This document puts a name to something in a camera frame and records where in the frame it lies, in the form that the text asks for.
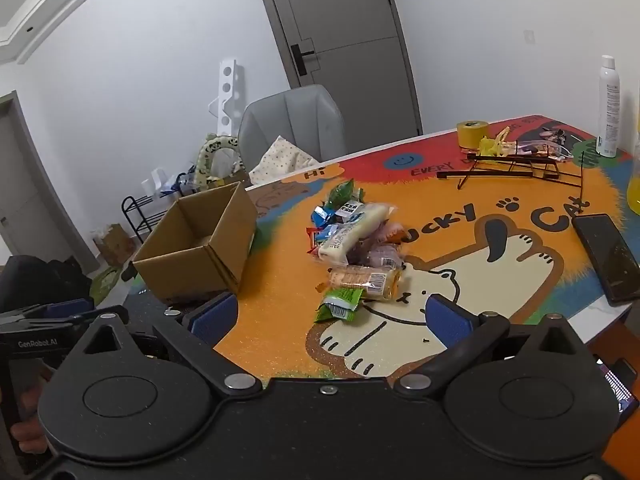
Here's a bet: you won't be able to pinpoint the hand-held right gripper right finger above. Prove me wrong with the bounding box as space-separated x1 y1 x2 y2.
392 294 591 396

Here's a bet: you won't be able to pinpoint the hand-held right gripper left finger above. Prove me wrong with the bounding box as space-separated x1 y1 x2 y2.
65 292 263 398

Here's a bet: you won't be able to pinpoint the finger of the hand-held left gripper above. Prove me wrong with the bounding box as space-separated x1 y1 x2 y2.
0 298 96 332

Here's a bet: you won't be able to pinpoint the brown cardboard box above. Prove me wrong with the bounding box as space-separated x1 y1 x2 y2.
131 181 258 306

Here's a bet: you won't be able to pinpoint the clear cracker packet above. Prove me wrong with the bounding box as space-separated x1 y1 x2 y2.
327 265 403 302

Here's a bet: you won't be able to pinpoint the pink snack packet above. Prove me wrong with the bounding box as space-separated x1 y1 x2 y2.
350 240 408 271

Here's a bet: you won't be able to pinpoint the light green snack packet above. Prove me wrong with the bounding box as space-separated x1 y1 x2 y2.
314 287 365 323

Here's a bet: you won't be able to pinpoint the long white snack packet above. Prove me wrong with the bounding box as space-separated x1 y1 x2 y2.
317 202 398 263

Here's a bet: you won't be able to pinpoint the dark green snack packet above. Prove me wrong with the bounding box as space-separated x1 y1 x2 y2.
325 178 363 208

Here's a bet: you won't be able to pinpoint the person's left hand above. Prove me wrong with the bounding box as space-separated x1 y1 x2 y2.
10 362 57 456

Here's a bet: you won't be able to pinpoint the black bag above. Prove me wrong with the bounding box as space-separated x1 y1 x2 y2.
0 255 93 313

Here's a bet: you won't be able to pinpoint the colourful cat print mat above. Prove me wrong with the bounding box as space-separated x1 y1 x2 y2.
122 114 636 381

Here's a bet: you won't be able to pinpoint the small red print carton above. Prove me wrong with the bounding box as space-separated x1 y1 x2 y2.
92 224 135 267

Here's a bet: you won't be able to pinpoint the black shoe rack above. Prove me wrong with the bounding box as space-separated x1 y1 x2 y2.
121 194 173 241

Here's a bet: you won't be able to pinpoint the grey side door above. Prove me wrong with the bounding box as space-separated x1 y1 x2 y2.
0 91 98 271

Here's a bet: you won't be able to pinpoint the printed cardboard carton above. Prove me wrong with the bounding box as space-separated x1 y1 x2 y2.
202 170 251 192

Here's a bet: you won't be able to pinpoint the white plastic containers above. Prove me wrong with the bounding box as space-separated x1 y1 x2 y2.
141 166 173 196

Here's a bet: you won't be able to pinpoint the dotted cream cushion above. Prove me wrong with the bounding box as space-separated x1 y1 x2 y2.
248 135 321 186

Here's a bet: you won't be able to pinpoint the black phone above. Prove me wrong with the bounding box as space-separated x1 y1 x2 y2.
571 214 640 306

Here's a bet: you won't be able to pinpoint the dark screen device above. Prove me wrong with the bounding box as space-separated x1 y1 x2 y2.
592 355 640 431

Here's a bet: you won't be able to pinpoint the yellow plastic item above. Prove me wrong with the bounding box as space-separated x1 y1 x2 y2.
477 127 516 157

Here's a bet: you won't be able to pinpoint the yellow tape roll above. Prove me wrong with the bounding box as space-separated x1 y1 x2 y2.
456 120 490 153

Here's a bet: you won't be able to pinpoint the clear bag of small items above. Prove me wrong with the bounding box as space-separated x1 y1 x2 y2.
515 127 581 161

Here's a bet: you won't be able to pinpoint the grey chair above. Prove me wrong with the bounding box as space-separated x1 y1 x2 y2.
238 84 347 171

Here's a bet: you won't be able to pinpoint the white perforated rack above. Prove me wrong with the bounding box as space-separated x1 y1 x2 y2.
207 59 247 138

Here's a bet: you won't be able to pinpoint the yellow bottle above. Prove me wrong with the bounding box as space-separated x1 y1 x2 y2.
626 125 640 213

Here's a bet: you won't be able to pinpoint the white spray bottle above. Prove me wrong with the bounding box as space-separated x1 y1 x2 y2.
596 55 622 158

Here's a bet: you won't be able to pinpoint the black wire rack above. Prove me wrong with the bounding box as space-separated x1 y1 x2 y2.
436 150 588 203

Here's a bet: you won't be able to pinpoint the panda print padded ring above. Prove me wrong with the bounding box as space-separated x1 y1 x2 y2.
194 132 246 191

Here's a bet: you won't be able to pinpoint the black door handle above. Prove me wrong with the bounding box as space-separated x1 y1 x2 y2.
291 44 317 77

